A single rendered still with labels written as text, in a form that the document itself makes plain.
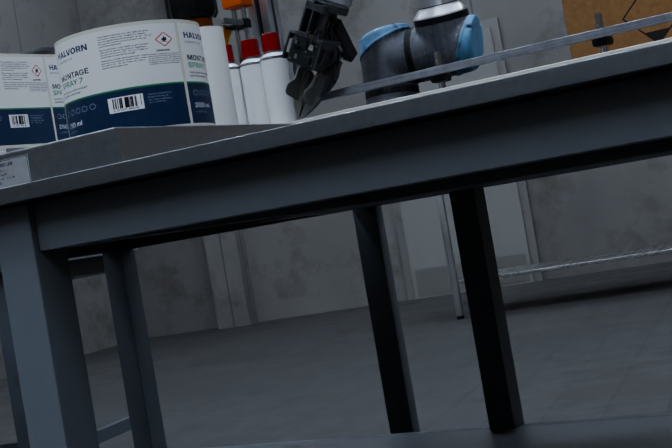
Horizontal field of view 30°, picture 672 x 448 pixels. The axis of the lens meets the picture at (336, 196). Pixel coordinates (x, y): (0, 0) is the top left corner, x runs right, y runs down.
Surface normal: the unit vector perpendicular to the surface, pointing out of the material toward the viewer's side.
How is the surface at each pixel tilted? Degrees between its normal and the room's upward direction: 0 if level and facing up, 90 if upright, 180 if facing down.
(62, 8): 90
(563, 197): 90
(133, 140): 90
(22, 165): 90
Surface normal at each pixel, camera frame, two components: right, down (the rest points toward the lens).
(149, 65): 0.36, -0.08
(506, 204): -0.32, 0.04
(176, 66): 0.68, -0.14
